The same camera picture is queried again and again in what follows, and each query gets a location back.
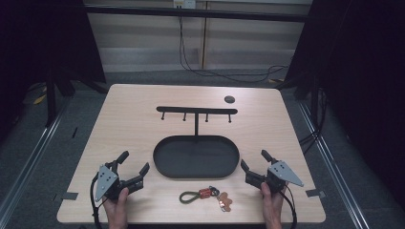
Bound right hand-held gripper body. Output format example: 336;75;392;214
245;159;305;194

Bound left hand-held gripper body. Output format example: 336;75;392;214
94;160;143;203

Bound person's left hand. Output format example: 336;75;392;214
101;187;130;221

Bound person's right hand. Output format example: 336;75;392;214
259;181;288;221

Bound black key rack with tray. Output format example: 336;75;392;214
152;105;241;179

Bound black metal stand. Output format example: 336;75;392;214
43;65;109;129

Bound yellow tape piece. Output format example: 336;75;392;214
32;93;48;106

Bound dark curtain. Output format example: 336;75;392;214
0;0;107;106
284;0;405;204

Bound black horizontal bar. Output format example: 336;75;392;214
83;5;311;23

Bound left hand-held gripper cable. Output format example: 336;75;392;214
89;173;107;229

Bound hand-held gripper cable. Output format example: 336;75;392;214
279;184;298;229
89;173;107;229

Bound right hand-held gripper cable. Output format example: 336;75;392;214
279;184;298;229

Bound black floor cables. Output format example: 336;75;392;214
298;88;330;156

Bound keychain with green cord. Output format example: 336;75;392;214
179;185;234;213

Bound metal floor rail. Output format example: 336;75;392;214
0;100;72;223
297;100;372;229

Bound black wall cable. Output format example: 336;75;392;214
178;7;291;85

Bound white wall socket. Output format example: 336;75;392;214
172;0;197;10

